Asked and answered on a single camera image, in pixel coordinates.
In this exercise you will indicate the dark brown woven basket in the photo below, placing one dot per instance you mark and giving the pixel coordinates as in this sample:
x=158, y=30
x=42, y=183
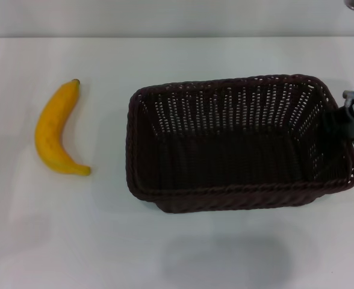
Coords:
x=225, y=162

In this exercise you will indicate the yellow banana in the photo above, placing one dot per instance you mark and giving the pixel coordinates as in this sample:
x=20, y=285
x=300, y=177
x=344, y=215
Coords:
x=49, y=135

